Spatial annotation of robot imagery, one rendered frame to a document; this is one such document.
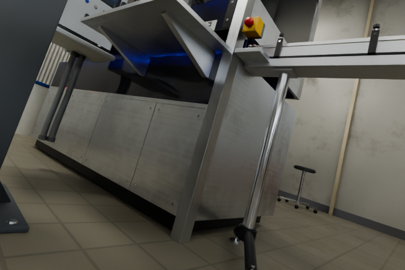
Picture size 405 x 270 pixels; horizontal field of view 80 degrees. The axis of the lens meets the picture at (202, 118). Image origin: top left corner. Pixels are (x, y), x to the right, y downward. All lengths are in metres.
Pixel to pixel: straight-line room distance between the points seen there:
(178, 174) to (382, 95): 4.32
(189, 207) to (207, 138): 0.30
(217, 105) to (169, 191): 0.45
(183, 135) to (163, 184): 0.25
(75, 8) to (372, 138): 4.44
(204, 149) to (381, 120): 4.10
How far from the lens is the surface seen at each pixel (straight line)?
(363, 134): 4.86
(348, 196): 4.76
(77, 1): 1.86
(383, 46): 1.09
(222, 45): 1.13
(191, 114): 1.16
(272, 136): 1.09
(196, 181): 1.07
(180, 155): 1.14
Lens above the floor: 0.38
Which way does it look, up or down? 8 degrees up
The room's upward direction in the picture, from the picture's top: 16 degrees clockwise
